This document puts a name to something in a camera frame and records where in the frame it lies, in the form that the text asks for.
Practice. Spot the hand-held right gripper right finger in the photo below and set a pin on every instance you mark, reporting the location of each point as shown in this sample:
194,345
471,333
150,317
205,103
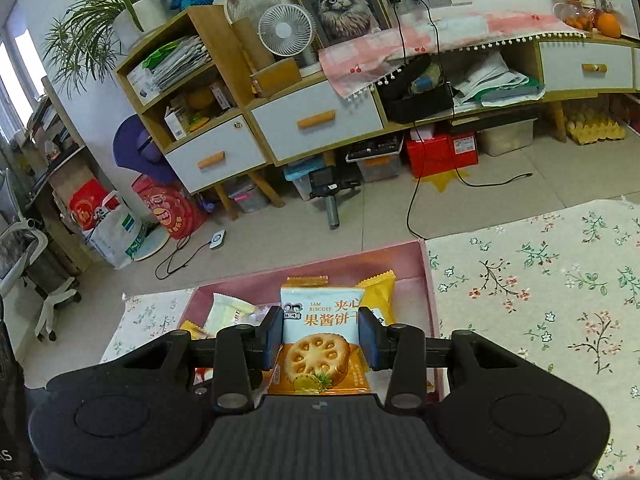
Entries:
370,340

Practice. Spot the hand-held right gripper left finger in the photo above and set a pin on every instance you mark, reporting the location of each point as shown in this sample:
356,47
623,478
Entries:
274,337

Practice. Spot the large yellow snack packet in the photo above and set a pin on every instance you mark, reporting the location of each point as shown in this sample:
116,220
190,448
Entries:
377,295

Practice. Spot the orange white biscuit packet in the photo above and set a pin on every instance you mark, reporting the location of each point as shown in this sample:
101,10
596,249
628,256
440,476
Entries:
320,310

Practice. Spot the pale white snack packet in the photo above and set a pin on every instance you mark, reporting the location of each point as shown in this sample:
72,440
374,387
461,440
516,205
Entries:
227,310

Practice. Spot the pink silver cardboard box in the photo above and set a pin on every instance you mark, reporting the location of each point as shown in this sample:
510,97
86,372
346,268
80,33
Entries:
340,265

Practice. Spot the plain yellow snack packet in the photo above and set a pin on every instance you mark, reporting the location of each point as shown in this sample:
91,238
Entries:
192,330

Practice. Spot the small white floor device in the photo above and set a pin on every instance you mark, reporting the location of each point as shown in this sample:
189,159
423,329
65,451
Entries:
217,240

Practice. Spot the black handheld tripod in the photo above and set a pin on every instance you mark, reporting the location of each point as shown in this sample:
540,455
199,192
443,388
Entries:
332,205

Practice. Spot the small clear plastic bin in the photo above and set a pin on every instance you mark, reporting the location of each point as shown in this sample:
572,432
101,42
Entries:
245,195

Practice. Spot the white office chair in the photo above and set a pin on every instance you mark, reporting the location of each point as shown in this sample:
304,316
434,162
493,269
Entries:
30,260

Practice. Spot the white round floor base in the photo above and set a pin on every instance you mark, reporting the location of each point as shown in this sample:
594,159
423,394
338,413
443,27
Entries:
152,245

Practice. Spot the floral tablecloth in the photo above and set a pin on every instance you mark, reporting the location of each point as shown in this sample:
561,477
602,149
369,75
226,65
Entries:
525,310

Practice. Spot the blue lid plastic bin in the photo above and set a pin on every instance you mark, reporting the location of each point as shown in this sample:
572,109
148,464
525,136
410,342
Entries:
305,180

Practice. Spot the red gift bag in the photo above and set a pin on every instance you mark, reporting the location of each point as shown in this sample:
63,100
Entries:
170,207

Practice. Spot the plastic bin dark contents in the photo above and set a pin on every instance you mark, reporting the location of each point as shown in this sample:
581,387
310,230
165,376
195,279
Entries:
375,160

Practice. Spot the white green shopping bag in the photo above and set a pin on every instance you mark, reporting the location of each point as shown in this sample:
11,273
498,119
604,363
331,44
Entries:
117,242

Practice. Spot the tall wooden shelf cabinet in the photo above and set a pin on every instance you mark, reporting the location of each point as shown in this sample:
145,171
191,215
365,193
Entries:
235,145

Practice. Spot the red cardboard box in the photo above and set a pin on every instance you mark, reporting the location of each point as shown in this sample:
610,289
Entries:
440,155

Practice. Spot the red white bag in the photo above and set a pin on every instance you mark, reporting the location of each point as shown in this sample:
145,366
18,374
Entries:
87,205

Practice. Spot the purple hat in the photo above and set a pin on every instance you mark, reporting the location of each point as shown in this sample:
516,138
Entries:
137,152

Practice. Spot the brown cardboard carton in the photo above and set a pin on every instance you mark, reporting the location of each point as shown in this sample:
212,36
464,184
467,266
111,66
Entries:
67,185

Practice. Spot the small white box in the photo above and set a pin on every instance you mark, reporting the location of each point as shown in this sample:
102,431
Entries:
175,120

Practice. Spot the clear plastic storage bin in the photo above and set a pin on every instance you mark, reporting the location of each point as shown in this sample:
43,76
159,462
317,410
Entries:
505,139

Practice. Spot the black open box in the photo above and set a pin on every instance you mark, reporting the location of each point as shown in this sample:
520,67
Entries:
420,102

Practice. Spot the brown cardboard box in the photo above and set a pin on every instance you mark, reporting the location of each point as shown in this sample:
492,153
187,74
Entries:
277,80

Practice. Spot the wooden bookshelf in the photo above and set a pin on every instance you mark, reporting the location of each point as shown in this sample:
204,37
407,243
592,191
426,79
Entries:
75,152

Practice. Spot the pile of papers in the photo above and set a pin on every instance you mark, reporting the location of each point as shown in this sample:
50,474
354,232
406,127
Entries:
495,80

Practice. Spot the stack of newspapers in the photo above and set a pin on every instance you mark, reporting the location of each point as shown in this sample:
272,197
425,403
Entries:
170,60

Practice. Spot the yellow egg tray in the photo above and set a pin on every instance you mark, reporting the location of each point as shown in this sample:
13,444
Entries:
595,130

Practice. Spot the white desk fan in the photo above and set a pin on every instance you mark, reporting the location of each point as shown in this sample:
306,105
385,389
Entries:
285,27

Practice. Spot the pink checkered cloth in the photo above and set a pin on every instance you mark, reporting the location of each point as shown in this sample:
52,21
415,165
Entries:
475,30

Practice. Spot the framed cat picture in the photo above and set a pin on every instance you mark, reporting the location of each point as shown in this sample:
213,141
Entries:
345,5

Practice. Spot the potted spider plant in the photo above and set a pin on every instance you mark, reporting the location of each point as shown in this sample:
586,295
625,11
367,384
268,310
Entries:
135,15

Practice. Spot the jar of small oranges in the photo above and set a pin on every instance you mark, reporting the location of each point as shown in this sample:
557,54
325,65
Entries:
575,17

